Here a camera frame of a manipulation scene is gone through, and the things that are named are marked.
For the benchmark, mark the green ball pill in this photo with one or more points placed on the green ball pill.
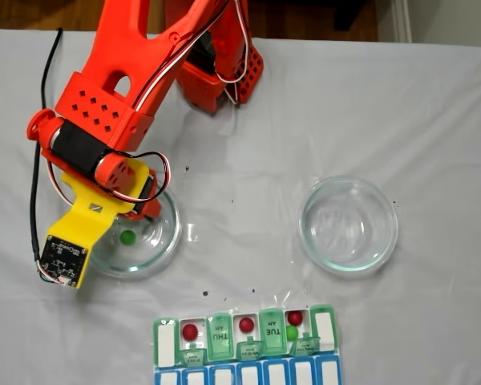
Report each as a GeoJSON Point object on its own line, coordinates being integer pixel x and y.
{"type": "Point", "coordinates": [292, 333]}
{"type": "Point", "coordinates": [127, 237]}

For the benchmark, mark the glass bowl with teal rim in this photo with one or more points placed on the glass bowl with teal rim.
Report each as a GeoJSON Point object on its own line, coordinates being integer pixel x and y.
{"type": "Point", "coordinates": [369, 256]}
{"type": "Point", "coordinates": [160, 256]}

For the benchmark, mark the red ball pill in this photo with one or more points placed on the red ball pill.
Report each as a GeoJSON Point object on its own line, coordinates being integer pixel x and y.
{"type": "Point", "coordinates": [190, 331]}
{"type": "Point", "coordinates": [246, 325]}
{"type": "Point", "coordinates": [295, 317]}

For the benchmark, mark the weekly pill organizer box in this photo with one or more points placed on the weekly pill organizer box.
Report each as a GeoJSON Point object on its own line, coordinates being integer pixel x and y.
{"type": "Point", "coordinates": [244, 369]}

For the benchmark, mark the white tablecloth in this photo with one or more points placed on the white tablecloth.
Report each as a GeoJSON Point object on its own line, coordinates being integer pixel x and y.
{"type": "Point", "coordinates": [385, 120]}

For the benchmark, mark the black camera board yellow holder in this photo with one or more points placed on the black camera board yellow holder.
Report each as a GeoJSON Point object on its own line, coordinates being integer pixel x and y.
{"type": "Point", "coordinates": [62, 260]}

